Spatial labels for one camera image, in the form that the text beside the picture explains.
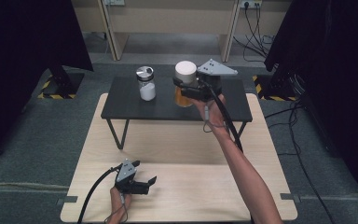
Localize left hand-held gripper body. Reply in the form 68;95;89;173
115;158;151;196

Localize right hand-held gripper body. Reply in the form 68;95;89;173
195;58;239;103

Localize orange jar with white lid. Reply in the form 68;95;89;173
173;60;199;108

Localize glass jar with silver lid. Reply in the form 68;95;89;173
135;65;158;102

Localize black shelf with metal legs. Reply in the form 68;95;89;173
101;76;254;151

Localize person's left hand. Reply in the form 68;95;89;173
109;186;133;213

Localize person's right hand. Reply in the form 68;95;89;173
192;92;228;133

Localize black stand base striped tape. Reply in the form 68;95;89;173
36;63;86;101
252;74;299;102

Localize grey tape patch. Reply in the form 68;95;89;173
56;195;78;204
280;192;302;203

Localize beige desk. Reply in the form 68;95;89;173
71;0;293;63

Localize black curtain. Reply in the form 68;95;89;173
0;0;94;164
264;0;358;209

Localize thin grey gripper wire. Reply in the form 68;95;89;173
202;105;227;133
103;192;129;224

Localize thick black gripper cable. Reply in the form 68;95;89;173
200;79;244;154
76;164;122;224

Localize black cables under desk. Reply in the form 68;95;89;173
232;2;277;63

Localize black cables on floor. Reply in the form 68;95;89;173
264;101;337;224

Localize white wall socket with plugs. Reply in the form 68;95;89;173
239;0;263;9

